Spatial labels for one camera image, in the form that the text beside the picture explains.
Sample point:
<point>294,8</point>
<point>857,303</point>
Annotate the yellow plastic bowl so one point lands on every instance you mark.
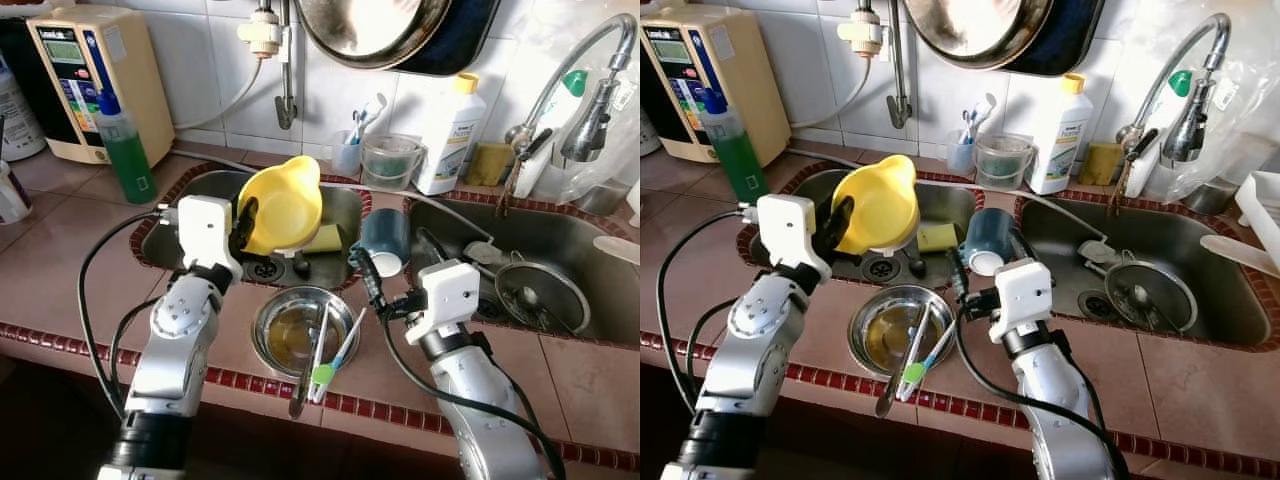
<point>285,205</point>
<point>880,205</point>

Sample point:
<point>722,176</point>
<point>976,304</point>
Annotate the white ionizer tube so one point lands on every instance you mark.
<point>840,100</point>
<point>235,100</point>

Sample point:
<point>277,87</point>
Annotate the blue white toothbrush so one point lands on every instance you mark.
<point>972,120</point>
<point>362,120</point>

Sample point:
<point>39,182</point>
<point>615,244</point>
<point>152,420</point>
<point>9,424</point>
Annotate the white tongs green clip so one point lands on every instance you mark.
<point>322,375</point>
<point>912,373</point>

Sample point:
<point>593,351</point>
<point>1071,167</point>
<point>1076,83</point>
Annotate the green liquid bottle blue cap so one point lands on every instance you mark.
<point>740,165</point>
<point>130,165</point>

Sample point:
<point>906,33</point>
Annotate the blue ceramic mug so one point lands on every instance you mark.
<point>988,240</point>
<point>380,240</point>

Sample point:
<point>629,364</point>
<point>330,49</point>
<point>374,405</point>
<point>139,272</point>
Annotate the clear plastic bag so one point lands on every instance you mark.
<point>620,150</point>
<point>1255,100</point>

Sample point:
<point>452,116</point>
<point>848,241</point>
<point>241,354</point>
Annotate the small steel cup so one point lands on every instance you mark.
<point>600,198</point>
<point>1207,198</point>

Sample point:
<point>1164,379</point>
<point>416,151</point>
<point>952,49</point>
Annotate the hanging black tray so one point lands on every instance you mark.
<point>470,40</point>
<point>1080,40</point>

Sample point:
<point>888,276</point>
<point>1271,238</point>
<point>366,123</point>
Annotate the plain yellow sponge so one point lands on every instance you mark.
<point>490,165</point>
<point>1102,165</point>

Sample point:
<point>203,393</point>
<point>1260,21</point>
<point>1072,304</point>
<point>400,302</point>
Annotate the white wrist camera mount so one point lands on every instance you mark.
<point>445,295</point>
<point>205,235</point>
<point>1020,295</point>
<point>790,235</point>

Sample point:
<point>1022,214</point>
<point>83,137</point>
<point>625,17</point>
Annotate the round steel bowl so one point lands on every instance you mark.
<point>880,335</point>
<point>285,335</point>

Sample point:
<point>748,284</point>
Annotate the steel sink basin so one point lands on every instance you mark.
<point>175,240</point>
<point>780,180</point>
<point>560,230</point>
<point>1170,230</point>

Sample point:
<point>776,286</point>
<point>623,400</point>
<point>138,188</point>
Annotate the hanging steel pan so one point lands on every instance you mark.
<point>370,30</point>
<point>980,30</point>

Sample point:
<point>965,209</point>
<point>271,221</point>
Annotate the white detergent bottle yellow cap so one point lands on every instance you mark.
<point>1062,140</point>
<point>450,140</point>

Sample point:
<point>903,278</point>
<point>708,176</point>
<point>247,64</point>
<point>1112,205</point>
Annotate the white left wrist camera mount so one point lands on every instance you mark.
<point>205,235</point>
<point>790,235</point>

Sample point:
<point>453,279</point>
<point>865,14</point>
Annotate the round steel strainer lid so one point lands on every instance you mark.
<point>545,300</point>
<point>1152,300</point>

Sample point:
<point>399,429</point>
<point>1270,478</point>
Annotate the beige water ionizer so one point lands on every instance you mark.
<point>140,80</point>
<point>755,80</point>

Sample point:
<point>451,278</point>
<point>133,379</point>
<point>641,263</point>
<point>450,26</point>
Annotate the chrome gooseneck faucet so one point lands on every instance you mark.
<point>590,120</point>
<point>1190,125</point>

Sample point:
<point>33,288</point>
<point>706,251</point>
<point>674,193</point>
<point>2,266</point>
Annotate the white bottle green cap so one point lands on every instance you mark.
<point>1180,82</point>
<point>575,82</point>

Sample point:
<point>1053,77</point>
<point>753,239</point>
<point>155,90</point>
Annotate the beige tap filter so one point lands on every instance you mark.
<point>262,32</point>
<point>862,32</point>

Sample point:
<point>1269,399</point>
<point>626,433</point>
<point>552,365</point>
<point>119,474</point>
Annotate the large white plastic jar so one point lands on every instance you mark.
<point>18,110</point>

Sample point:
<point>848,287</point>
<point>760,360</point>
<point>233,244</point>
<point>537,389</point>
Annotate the yellow green scouring sponge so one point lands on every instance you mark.
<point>940,238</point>
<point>328,238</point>

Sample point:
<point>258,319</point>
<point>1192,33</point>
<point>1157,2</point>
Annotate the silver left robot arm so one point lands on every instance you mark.
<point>745,350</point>
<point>170,350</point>

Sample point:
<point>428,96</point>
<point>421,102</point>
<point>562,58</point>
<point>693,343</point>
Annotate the clear toothbrush cup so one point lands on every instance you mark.
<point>960,160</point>
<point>345,160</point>

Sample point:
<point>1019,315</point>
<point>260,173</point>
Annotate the chrome wall tap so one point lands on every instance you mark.
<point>287,95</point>
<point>900,95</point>

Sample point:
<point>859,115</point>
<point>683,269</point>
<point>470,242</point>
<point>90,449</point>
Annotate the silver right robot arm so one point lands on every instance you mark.
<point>1060,410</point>
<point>490,420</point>

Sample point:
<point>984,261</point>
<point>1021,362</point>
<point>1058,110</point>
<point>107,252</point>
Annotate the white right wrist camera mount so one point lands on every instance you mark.
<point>445,295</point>
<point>1020,295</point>

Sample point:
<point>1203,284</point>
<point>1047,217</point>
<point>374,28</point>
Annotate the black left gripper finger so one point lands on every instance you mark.
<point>836,225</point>
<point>245,225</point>

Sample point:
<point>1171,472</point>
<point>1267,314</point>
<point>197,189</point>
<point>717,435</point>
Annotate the clear plastic bucket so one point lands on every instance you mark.
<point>392,165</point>
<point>1005,165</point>

